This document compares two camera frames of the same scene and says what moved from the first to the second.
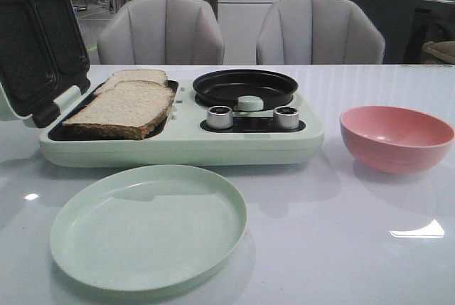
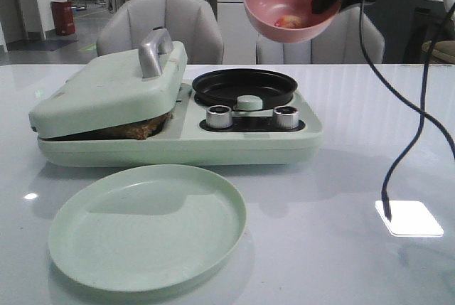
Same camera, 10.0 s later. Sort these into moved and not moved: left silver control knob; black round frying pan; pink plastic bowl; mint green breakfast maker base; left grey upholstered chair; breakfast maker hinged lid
Moved: breakfast maker hinged lid; pink plastic bowl
Not moved: black round frying pan; left silver control knob; left grey upholstered chair; mint green breakfast maker base
